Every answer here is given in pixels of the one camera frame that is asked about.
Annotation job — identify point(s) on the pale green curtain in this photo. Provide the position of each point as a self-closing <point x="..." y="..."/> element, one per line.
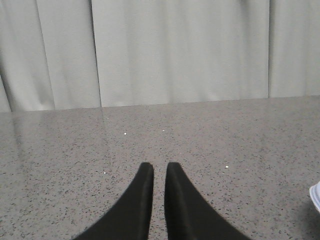
<point x="67" y="54"/>

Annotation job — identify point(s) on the pale blue slipper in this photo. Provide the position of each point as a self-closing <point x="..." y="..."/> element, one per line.
<point x="314" y="192"/>

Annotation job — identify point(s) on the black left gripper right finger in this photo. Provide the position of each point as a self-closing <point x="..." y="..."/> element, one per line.
<point x="188" y="215"/>

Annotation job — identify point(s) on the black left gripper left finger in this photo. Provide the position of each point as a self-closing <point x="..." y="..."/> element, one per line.
<point x="129" y="218"/>

